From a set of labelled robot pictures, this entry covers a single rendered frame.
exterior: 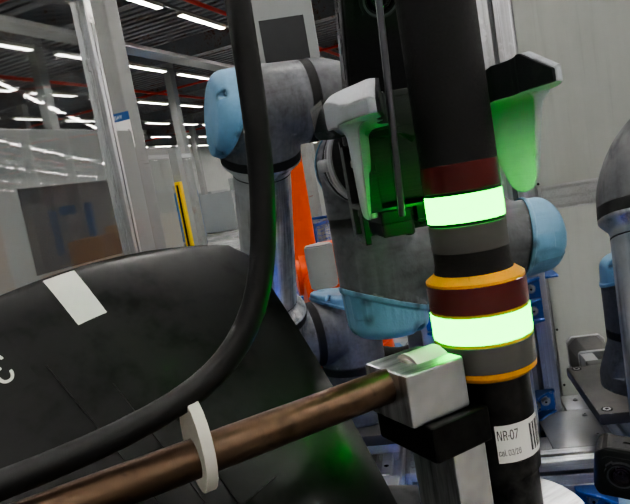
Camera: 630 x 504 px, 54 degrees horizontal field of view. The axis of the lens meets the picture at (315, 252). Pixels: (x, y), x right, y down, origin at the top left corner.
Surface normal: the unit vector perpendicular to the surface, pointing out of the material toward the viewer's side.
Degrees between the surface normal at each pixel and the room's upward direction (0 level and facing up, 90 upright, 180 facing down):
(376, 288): 89
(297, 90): 81
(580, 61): 90
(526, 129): 94
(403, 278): 92
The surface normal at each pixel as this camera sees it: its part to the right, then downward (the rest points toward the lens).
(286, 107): 0.32, 0.26
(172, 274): 0.35, -0.75
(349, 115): -0.91, 0.20
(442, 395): 0.47, 0.02
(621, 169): -0.85, -0.23
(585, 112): -0.10, 0.14
